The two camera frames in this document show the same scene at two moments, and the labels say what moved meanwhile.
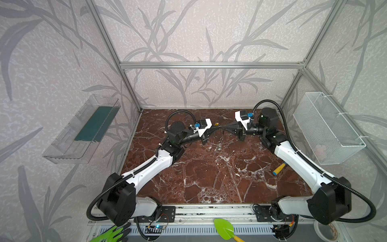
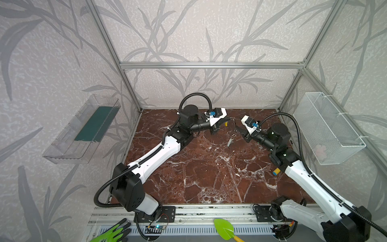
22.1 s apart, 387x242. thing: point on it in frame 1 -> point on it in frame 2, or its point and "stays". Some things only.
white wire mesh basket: [328, 136] stays
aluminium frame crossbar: [212, 64] stays
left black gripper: [204, 136] -> [215, 125]
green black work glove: [114, 234] stays
